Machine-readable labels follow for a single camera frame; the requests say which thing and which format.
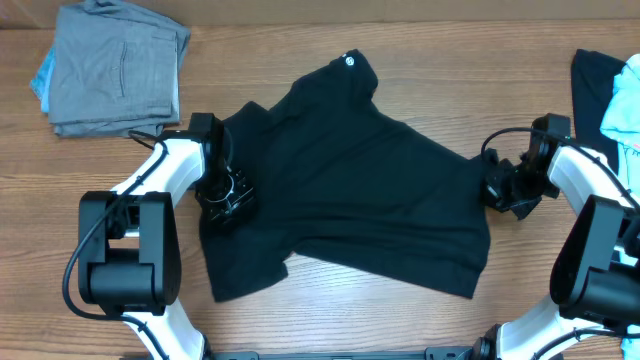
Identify black t-shirt with logo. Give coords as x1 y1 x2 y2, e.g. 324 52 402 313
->
200 50 490 302

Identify light blue printed shirt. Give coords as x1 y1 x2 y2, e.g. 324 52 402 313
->
599 53 640 360

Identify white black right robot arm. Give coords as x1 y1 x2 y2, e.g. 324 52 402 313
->
460 114 639 360

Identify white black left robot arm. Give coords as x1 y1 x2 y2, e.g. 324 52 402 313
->
62 113 256 360

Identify black garment at right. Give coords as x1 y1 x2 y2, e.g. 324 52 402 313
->
570 49 625 173

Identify folded grey trousers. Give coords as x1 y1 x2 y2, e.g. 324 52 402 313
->
48 1 191 137

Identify folded light blue garment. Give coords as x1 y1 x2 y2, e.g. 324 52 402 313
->
30 48 56 114

